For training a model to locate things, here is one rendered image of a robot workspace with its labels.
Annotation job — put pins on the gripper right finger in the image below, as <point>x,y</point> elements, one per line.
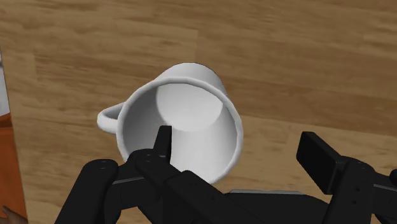
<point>341,176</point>

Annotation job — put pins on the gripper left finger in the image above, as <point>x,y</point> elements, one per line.
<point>145,186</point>

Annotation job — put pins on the white mug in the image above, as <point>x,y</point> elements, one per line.
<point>189,121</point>

